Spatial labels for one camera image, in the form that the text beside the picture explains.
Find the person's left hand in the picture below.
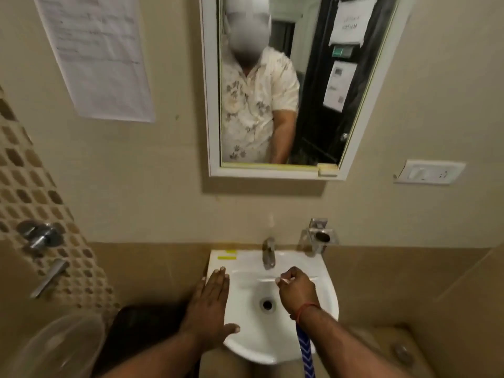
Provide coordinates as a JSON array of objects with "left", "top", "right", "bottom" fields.
[{"left": 179, "top": 267, "right": 241, "bottom": 351}]

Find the person's right hand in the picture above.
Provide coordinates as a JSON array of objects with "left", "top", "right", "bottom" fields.
[{"left": 277, "top": 266, "right": 321, "bottom": 321}]

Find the person's left forearm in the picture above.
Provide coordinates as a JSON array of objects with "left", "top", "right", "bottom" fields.
[{"left": 100, "top": 330, "right": 206, "bottom": 378}]

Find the person's right forearm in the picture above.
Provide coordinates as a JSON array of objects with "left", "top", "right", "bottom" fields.
[{"left": 296, "top": 305, "right": 412, "bottom": 378}]

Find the white ceramic sink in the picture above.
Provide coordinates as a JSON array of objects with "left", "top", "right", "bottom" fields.
[{"left": 203, "top": 249, "right": 339, "bottom": 366}]

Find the chrome sink faucet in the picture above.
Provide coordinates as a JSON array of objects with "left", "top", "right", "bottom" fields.
[{"left": 262, "top": 237, "right": 277, "bottom": 271}]

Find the red thread wristband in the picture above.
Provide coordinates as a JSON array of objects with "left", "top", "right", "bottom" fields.
[{"left": 289, "top": 302, "right": 322, "bottom": 326}]

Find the chrome soap holder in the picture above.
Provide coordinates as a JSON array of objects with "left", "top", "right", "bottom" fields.
[{"left": 301, "top": 218, "right": 339, "bottom": 256}]

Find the clear plastic bucket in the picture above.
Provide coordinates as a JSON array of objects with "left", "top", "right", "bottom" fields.
[{"left": 7, "top": 313, "right": 107, "bottom": 378}]

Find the white paper notice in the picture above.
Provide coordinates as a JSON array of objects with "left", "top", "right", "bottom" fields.
[{"left": 32, "top": 0, "right": 156, "bottom": 123}]

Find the white switch socket plate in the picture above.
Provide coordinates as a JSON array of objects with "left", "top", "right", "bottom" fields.
[{"left": 392, "top": 159, "right": 467, "bottom": 186}]

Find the chrome lever handle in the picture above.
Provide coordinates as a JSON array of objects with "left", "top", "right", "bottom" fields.
[{"left": 30, "top": 258, "right": 71, "bottom": 300}]

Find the white framed wall mirror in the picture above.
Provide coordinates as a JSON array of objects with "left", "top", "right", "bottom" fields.
[{"left": 199, "top": 0, "right": 419, "bottom": 181}]

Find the chrome wall valve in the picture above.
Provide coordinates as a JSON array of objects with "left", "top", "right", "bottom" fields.
[{"left": 16, "top": 220, "right": 64, "bottom": 253}]

